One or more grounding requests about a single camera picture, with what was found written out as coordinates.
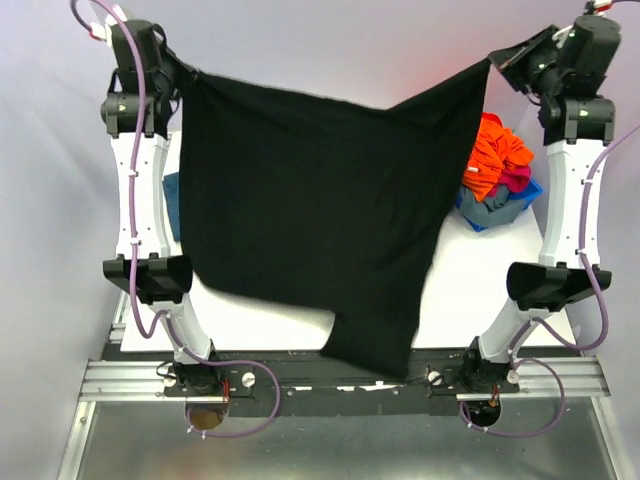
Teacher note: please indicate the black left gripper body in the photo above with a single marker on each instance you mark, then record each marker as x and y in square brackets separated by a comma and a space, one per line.
[170, 76]

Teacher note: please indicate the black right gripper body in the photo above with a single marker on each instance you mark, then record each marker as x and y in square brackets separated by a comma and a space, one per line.
[537, 65]

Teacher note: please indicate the black floral print t-shirt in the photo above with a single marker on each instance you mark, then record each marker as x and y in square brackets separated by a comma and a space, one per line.
[313, 202]

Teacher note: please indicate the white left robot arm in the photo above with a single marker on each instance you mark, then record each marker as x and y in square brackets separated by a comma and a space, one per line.
[136, 112]

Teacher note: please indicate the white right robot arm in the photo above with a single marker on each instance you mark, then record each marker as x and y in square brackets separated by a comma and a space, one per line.
[578, 136]

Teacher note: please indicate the folded teal t-shirt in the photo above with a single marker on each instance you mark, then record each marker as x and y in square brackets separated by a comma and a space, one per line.
[171, 185]

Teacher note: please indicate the orange t-shirt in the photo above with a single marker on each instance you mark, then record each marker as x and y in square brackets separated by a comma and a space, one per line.
[496, 148]

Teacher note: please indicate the magenta t-shirt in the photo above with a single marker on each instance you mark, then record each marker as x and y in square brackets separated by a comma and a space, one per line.
[514, 180]

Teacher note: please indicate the blue plastic bin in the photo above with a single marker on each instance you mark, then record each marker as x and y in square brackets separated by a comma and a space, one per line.
[531, 192]

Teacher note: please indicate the grey-teal t-shirt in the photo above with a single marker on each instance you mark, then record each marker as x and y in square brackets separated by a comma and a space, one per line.
[492, 211]

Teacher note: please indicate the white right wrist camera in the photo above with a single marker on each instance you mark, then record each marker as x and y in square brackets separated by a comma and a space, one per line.
[597, 6]

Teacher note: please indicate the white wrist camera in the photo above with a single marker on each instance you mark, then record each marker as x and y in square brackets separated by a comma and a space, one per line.
[597, 6]
[102, 30]

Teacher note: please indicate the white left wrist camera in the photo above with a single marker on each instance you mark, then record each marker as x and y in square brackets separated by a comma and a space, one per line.
[102, 30]

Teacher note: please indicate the aluminium extrusion frame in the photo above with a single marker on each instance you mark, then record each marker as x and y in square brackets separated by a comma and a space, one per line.
[550, 374]

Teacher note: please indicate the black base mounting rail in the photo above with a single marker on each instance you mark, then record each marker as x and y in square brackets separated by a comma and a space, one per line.
[302, 384]

